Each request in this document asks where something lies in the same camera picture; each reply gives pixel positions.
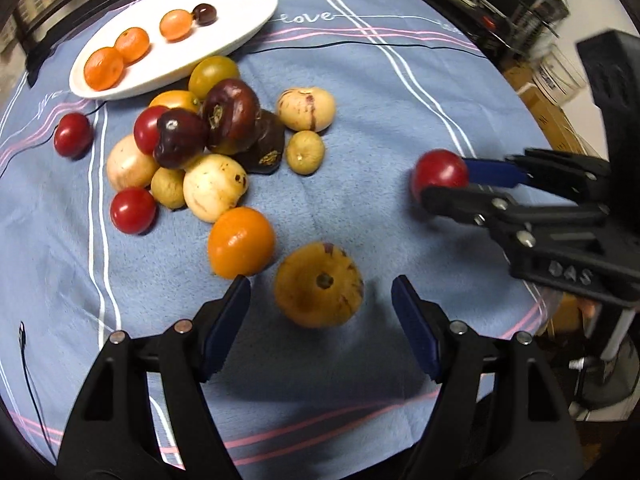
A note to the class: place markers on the green yellow tomato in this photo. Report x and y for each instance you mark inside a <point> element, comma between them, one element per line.
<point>214,71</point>

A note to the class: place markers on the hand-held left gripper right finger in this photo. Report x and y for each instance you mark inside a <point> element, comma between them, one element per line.
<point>415,330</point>

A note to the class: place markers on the cream spotted pepino melon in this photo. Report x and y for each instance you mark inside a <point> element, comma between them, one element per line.
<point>215,187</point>

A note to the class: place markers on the small orange tomato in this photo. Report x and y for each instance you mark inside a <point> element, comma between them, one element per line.
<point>176,24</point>

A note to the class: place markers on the dark purple plum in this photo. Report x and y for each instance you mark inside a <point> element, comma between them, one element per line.
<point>177,137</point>

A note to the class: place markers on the cardboard box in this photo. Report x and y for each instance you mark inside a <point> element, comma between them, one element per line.
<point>550,115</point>

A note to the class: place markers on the floor fan base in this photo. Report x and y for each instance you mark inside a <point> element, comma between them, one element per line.
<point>610,380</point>

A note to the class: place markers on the pale pink round fruit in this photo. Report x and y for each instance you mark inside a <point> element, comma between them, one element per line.
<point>127,165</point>

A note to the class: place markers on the small tan longan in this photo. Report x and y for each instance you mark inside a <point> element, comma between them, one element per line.
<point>167,189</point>
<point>305,152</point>

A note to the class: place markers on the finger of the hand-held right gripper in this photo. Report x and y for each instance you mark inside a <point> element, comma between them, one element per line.
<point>460,202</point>
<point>495,171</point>

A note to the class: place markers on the white oval plate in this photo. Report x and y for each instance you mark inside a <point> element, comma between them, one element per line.
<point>230,7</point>

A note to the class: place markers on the blue plaid tablecloth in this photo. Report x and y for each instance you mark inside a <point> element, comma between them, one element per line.
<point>375,110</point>

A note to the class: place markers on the clear plastic container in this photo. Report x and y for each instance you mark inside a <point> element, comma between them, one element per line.
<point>560,70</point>

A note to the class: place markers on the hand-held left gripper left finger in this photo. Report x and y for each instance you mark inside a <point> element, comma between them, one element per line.
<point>225,327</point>

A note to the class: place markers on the striped pale pepino melon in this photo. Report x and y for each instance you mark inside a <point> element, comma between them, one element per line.
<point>305,107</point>

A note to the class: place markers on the brown yellow pepino melon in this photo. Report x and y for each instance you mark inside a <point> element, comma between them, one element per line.
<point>318,285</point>

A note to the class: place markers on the orange tangerine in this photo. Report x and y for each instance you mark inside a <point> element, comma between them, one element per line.
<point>102,67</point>
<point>132,45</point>

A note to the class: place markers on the large orange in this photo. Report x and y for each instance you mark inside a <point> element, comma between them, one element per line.
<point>241,242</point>

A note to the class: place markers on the red cherry tomato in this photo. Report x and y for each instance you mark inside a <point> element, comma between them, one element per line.
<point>132,210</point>
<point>439,170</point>
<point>73,134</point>
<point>144,127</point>

